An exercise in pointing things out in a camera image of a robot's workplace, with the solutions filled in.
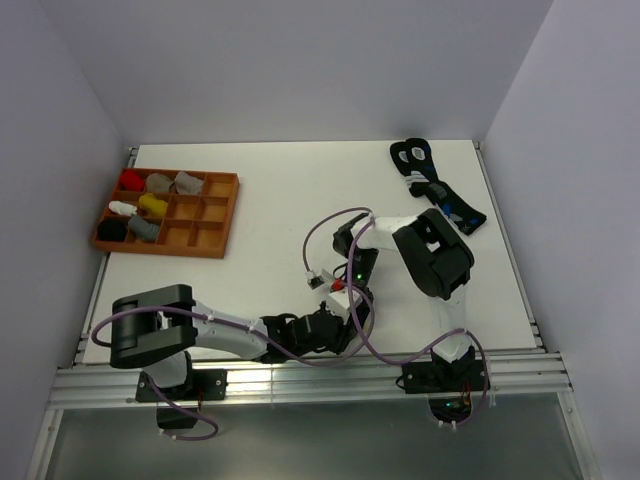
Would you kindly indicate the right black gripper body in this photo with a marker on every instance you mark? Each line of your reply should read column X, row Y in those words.
column 360, row 271

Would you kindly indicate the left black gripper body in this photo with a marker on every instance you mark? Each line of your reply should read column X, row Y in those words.
column 335, row 343

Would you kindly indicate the mauve sock with red stripe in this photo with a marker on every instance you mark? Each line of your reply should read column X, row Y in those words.
column 188, row 184

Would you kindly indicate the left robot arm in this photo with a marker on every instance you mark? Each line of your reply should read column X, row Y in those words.
column 154, row 331

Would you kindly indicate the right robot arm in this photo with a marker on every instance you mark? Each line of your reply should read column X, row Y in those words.
column 438, row 262

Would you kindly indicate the black patterned sock front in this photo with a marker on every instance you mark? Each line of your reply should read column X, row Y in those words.
column 424, row 181

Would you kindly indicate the black patterned sock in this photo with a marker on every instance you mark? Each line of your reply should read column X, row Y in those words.
column 399, row 157
column 424, row 181

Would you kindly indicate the black patterned sock back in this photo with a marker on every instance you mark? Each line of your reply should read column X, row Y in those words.
column 399, row 157

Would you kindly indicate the orange compartment tray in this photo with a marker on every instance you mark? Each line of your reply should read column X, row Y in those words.
column 193, row 226

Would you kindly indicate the grey rolled sock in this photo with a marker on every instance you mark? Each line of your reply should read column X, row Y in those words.
column 143, row 229

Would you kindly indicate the yellow rolled sock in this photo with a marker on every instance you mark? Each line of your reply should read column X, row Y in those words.
column 153, row 205

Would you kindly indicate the taupe rolled sock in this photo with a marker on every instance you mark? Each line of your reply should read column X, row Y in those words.
column 158, row 183

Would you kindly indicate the black rolled sock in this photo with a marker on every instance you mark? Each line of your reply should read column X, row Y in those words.
column 111, row 230

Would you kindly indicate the white rolled sock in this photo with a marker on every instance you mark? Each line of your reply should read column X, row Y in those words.
column 122, row 208

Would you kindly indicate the red rolled sock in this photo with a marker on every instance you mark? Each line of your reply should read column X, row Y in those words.
column 131, row 181

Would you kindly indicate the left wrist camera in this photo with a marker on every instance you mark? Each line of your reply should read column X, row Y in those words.
column 337, row 299

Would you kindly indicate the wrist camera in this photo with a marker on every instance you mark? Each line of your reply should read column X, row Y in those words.
column 337, row 299
column 316, row 279

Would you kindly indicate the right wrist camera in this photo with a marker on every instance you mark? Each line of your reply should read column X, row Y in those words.
column 316, row 279

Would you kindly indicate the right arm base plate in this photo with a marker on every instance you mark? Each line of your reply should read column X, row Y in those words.
column 440, row 377

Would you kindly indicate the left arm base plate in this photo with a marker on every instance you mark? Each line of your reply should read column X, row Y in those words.
column 201, row 385

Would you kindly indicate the aluminium front rail frame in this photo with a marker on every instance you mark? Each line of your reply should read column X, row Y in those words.
column 358, row 379

